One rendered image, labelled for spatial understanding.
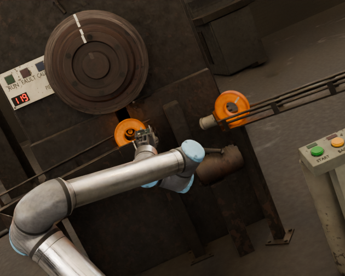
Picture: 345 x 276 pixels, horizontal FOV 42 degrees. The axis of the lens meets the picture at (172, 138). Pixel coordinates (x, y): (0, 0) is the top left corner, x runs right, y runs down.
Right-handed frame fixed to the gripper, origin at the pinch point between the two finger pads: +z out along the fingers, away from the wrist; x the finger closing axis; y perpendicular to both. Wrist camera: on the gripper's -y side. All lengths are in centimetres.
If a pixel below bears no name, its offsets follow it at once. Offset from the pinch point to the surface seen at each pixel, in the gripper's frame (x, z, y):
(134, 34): -3.1, 29.0, 34.9
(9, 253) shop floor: 145, 88, -124
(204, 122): -24.7, 13.1, -8.7
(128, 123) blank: 10.6, 19.7, -3.5
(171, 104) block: -11.4, 21.8, 0.0
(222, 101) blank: -34.8, 10.9, 1.4
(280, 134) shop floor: -77, 127, -98
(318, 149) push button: -61, -45, 4
